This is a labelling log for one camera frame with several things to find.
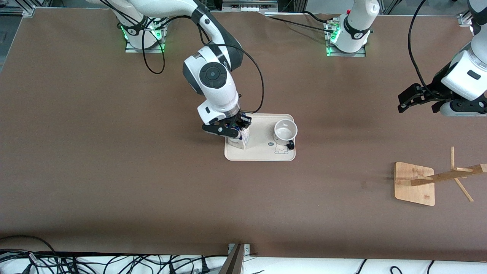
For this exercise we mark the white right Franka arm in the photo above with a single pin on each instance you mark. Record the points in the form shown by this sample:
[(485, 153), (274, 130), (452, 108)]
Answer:
[(213, 76)]

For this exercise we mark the blue white milk carton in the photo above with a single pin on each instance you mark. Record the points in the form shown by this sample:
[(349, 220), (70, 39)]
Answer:
[(243, 142)]

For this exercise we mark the small metal bracket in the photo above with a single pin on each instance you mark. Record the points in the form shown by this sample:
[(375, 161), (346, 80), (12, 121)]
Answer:
[(247, 249)]

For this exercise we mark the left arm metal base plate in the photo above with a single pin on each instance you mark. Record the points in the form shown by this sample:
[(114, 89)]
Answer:
[(359, 54)]

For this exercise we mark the grey equipment box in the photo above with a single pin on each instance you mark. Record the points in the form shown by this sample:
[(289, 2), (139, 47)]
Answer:
[(249, 4)]

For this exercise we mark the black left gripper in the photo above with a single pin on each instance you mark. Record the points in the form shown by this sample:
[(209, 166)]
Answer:
[(432, 91)]

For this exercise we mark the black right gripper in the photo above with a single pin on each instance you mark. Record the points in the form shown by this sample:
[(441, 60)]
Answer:
[(241, 118)]

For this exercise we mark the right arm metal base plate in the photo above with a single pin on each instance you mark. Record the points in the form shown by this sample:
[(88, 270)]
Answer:
[(131, 50)]

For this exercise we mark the brown table cover sheet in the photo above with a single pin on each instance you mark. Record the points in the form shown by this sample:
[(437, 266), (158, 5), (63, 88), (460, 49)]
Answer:
[(114, 190)]

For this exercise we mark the beige rabbit print tray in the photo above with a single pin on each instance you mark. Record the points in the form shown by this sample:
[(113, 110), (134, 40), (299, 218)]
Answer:
[(262, 152)]

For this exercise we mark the dark metal post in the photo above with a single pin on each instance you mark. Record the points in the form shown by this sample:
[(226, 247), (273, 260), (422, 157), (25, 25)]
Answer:
[(234, 264)]

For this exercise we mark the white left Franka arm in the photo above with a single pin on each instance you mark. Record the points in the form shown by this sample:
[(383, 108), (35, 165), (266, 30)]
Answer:
[(355, 23)]

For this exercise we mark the aluminium frame profile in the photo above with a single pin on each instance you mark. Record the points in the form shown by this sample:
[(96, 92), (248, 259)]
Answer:
[(465, 19), (26, 11)]

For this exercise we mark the wooden cup rack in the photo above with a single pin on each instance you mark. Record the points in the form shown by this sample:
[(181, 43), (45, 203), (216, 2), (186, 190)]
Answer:
[(414, 190)]

